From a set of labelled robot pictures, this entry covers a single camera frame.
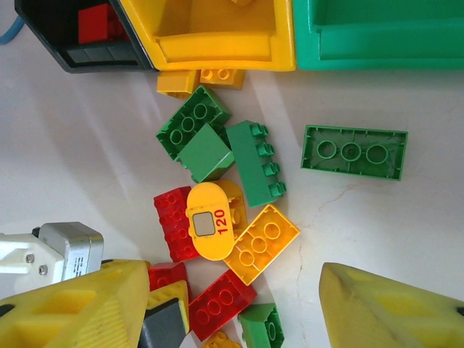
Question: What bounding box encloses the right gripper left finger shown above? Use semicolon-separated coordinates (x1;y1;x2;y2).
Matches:
0;259;150;348

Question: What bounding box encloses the yellow long lego brick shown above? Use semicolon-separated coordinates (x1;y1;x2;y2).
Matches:
223;203;302;286

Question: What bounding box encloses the yellow oval lego printed 120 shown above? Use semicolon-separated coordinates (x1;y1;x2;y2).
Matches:
185;180;249;262

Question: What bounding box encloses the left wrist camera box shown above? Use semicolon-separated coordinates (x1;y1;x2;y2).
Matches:
0;221;105;291

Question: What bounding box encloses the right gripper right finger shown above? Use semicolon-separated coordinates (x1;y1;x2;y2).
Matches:
320;262;464;348

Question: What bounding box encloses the green square lego brick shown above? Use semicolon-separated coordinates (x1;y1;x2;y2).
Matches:
176;123;236;183

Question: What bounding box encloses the blue cable loop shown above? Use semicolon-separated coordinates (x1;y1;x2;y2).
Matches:
0;12;25;46

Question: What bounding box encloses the green long lego brick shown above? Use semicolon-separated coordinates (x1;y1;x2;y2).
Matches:
155;85;233;170
299;125;410;181
225;120;287;208

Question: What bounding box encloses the green plastic bin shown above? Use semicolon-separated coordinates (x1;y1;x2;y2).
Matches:
291;0;464;73

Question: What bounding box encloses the yellow small lego brick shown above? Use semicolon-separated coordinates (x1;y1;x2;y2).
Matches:
202;330;243;348
156;69;199;99
198;67;247;91

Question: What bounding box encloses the green small lego brick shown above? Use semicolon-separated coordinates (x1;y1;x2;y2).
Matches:
237;302;286;348

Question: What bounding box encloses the red long lego brick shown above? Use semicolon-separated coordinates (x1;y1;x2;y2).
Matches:
154;186;201;264
187;270;258;342
78;3;131;45

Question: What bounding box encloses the black plastic bin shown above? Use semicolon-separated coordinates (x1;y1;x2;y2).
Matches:
14;0;157;75

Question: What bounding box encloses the yellow plastic bin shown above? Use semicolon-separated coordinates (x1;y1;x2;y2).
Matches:
119;0;297;73

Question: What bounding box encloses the red small lego brick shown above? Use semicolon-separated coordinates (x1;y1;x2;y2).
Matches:
147;261;189;292

